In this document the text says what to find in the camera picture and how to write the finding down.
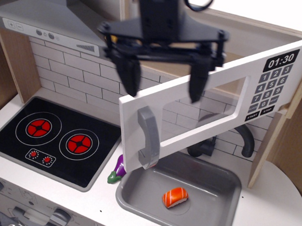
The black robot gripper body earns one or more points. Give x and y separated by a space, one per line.
167 33

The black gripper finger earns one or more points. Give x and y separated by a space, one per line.
198 77
129 71

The white toy microwave door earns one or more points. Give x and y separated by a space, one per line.
163 119

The yellow toy shell pasta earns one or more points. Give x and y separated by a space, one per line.
114 39

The wooden toy kitchen cabinet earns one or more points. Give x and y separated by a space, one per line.
19 75

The dark grey toy faucet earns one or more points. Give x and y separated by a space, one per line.
206 147

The black toy induction stove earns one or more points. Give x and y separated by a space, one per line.
59 143

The grey toy range hood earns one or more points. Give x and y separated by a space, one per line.
68 23

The purple toy eggplant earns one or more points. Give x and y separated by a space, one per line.
119 171

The grey toy sink basin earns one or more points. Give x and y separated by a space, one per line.
213 192

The orange salmon sushi toy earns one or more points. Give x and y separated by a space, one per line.
174 197

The grey oven knob right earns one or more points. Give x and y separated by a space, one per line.
60 217

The grey microwave door handle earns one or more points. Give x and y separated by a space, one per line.
149 155

